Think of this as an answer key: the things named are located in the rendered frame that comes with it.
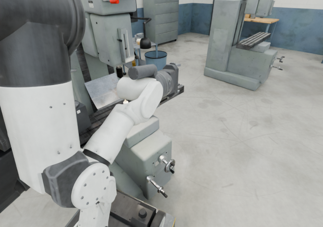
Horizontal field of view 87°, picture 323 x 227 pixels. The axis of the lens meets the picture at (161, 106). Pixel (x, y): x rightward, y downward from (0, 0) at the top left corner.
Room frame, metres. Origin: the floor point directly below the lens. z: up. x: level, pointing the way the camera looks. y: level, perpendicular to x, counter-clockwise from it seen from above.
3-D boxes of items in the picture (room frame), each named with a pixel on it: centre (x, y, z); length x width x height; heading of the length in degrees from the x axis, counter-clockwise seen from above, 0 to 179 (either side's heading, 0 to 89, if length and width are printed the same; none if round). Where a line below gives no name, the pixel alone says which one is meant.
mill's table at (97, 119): (1.24, 0.28, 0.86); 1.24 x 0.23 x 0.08; 134
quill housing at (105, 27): (1.21, 0.32, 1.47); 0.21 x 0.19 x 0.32; 134
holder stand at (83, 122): (0.92, 0.64, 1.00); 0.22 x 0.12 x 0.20; 144
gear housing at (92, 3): (1.24, 0.34, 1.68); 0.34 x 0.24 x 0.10; 44
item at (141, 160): (1.19, 0.30, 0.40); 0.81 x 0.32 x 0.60; 44
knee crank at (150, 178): (0.73, 0.05, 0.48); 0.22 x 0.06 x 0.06; 44
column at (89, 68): (1.65, 0.74, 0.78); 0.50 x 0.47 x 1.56; 44
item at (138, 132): (1.21, 0.31, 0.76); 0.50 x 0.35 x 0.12; 44
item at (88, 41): (1.35, 0.45, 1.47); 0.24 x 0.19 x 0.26; 134
